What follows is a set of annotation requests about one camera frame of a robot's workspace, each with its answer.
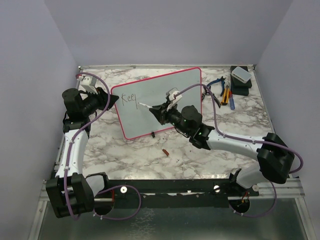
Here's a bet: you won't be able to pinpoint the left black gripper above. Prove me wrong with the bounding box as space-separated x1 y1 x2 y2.
82 86 119 116

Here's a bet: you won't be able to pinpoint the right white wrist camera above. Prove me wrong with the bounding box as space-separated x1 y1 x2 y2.
166 87 182 112

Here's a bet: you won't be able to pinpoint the pink framed whiteboard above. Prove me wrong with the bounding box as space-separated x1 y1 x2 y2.
110 67 202 140

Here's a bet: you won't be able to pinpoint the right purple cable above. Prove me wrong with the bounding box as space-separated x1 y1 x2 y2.
174 83 305 218

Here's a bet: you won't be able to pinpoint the yellow black utility knife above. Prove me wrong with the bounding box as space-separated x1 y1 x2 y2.
220 84 231 106

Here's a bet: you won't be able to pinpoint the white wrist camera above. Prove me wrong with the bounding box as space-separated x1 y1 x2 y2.
166 87 182 112
77 74 98 95

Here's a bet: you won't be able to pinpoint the blue screwdriver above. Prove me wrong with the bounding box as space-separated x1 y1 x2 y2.
229 91 235 111

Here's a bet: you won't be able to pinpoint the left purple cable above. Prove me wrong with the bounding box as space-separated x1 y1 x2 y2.
63 71 142 221

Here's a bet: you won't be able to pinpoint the black rectangular box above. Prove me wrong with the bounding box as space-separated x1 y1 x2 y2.
230 75 252 96

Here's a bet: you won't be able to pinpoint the purple cable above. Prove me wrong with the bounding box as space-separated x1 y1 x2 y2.
174 83 305 218
63 71 142 221

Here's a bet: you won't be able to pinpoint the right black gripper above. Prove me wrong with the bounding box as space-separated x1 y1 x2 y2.
150 101 191 136

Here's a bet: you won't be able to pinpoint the blue handled pliers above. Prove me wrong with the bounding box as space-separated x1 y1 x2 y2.
206 76 226 97

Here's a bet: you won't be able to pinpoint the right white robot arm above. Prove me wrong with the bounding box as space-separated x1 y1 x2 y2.
149 103 294 196

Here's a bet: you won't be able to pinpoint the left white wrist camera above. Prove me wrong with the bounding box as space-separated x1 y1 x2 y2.
77 74 98 95

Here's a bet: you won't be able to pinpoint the white marker pen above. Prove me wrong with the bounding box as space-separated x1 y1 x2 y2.
138 102 152 109

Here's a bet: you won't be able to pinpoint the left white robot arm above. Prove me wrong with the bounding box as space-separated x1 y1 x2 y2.
45 87 119 218

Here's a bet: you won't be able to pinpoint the white rectangular box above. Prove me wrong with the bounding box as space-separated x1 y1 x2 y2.
231 66 252 84

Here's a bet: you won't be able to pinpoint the black handled pliers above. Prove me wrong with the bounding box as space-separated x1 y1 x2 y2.
201 86 221 108

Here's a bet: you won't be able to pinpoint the aluminium frame rail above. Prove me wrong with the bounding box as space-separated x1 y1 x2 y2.
38 178 305 202

